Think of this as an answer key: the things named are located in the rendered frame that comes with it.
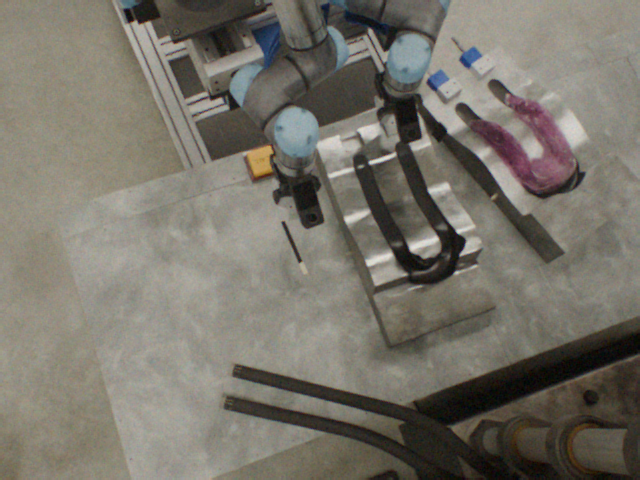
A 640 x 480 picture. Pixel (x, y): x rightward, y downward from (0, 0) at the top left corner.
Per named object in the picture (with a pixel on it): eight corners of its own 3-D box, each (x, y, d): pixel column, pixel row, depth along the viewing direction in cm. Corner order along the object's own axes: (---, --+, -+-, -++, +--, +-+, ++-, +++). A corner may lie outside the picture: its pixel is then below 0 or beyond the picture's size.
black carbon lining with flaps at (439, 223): (347, 161, 160) (351, 145, 151) (409, 140, 162) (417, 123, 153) (401, 297, 152) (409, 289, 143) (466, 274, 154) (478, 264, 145)
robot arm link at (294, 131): (298, 93, 116) (330, 129, 114) (296, 120, 126) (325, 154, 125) (262, 119, 114) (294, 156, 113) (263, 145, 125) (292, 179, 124)
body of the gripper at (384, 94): (405, 71, 148) (411, 51, 136) (418, 108, 147) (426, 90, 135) (372, 83, 148) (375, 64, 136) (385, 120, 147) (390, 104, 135)
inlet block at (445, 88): (409, 70, 171) (413, 59, 166) (424, 59, 172) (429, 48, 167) (442, 108, 169) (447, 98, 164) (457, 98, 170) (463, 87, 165)
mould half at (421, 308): (313, 157, 167) (316, 134, 154) (409, 126, 170) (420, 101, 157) (387, 348, 156) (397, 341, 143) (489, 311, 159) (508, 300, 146)
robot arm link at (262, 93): (273, 65, 128) (310, 107, 126) (226, 98, 125) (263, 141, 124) (273, 42, 120) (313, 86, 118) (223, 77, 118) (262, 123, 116)
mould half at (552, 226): (415, 110, 172) (424, 89, 161) (492, 56, 177) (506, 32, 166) (546, 264, 163) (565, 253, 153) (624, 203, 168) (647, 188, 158)
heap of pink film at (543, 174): (461, 127, 165) (470, 113, 157) (515, 88, 168) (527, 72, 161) (531, 209, 160) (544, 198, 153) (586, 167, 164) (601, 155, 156)
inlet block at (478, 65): (442, 48, 173) (447, 36, 168) (456, 37, 174) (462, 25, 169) (474, 85, 171) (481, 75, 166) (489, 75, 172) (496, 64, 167)
